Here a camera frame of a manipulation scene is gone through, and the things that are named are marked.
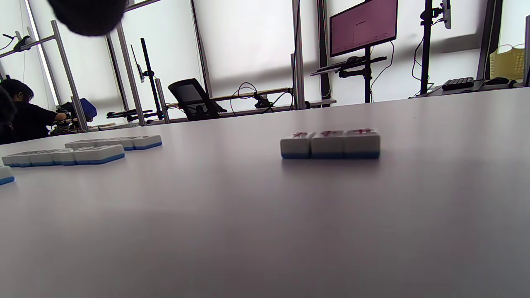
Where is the person's left hand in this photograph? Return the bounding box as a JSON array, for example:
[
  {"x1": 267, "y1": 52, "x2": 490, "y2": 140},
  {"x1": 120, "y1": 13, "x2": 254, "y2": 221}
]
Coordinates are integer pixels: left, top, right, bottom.
[{"x1": 0, "y1": 85, "x2": 17, "y2": 125}]

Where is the person's right hand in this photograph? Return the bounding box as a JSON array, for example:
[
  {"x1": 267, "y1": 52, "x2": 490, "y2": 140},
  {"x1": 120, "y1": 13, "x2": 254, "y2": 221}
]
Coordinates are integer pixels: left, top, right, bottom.
[{"x1": 46, "y1": 0, "x2": 127, "y2": 37}]

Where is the seven-bamboo mahjong tile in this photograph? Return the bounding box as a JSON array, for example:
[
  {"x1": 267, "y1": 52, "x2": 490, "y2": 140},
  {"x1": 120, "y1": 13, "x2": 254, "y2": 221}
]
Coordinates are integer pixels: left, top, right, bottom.
[{"x1": 41, "y1": 149, "x2": 59, "y2": 167}]

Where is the eight-bamboo mahjong tile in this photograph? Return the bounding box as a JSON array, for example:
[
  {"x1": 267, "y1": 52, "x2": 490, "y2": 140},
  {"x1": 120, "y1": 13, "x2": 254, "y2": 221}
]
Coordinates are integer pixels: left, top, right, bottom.
[{"x1": 56, "y1": 148, "x2": 78, "y2": 166}]

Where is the nine-bamboo mahjong tile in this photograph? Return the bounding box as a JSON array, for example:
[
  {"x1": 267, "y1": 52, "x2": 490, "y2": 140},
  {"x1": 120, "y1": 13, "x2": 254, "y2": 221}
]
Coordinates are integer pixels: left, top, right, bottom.
[{"x1": 75, "y1": 144, "x2": 125, "y2": 165}]

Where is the nine-circle mahjong tile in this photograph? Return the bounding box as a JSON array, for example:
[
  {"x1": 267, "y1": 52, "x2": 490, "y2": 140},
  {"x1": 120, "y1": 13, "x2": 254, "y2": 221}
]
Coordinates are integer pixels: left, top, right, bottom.
[{"x1": 132, "y1": 135, "x2": 163, "y2": 150}]

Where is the red-symbol mahjong tile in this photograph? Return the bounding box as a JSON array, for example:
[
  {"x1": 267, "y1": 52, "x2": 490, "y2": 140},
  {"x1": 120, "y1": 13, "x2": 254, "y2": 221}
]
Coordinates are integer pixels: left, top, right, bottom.
[
  {"x1": 280, "y1": 132, "x2": 314, "y2": 160},
  {"x1": 344, "y1": 128, "x2": 381, "y2": 159},
  {"x1": 311, "y1": 130, "x2": 346, "y2": 159}
]

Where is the blue storage box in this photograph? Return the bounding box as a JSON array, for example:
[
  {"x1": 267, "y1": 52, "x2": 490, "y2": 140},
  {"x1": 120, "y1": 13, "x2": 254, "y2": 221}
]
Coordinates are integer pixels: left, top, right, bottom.
[{"x1": 62, "y1": 98, "x2": 98, "y2": 121}]

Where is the black monitor stand with tray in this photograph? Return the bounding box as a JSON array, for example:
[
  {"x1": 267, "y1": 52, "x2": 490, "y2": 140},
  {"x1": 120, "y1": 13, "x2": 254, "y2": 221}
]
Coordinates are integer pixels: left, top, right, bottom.
[
  {"x1": 410, "y1": 0, "x2": 518, "y2": 98},
  {"x1": 311, "y1": 0, "x2": 388, "y2": 104},
  {"x1": 106, "y1": 38, "x2": 170, "y2": 124}
]

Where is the black mesh office chair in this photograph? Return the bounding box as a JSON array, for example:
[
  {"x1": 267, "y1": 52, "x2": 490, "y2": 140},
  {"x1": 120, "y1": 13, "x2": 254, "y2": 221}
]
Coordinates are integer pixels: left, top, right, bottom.
[{"x1": 168, "y1": 78, "x2": 227, "y2": 121}]

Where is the black keyboard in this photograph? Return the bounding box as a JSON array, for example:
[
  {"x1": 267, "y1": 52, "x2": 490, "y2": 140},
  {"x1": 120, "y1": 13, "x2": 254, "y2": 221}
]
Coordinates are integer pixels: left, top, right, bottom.
[
  {"x1": 441, "y1": 77, "x2": 475, "y2": 91},
  {"x1": 317, "y1": 61, "x2": 349, "y2": 72}
]

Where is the white standing desk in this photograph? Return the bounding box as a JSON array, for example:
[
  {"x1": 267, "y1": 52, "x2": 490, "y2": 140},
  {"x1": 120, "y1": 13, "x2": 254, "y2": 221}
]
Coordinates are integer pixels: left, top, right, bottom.
[{"x1": 95, "y1": 98, "x2": 337, "y2": 127}]

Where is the monitor with pink screen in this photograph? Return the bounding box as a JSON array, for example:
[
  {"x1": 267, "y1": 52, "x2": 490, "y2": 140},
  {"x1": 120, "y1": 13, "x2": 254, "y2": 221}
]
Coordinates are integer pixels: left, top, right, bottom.
[{"x1": 329, "y1": 0, "x2": 399, "y2": 58}]

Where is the grey-backed monitor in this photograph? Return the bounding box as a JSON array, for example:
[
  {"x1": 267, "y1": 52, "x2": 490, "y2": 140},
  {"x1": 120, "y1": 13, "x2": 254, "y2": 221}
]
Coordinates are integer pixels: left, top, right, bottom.
[{"x1": 441, "y1": 0, "x2": 452, "y2": 29}]

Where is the yellow plastic basket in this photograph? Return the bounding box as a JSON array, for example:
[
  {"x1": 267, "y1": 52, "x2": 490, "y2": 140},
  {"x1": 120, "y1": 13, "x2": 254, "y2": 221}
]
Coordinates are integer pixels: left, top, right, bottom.
[{"x1": 489, "y1": 43, "x2": 525, "y2": 80}]

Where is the black mounted camera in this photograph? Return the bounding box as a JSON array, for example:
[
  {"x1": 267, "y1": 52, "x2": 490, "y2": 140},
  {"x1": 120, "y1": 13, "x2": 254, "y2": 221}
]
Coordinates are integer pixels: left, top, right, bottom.
[
  {"x1": 253, "y1": 94, "x2": 275, "y2": 109},
  {"x1": 3, "y1": 31, "x2": 36, "y2": 53}
]

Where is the aluminium profile frame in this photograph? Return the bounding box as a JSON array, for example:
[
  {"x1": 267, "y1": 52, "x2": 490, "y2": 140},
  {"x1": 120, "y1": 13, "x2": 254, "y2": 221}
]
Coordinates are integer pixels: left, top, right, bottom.
[
  {"x1": 523, "y1": 16, "x2": 530, "y2": 87},
  {"x1": 115, "y1": 0, "x2": 308, "y2": 126},
  {"x1": 0, "y1": 20, "x2": 89, "y2": 132}
]

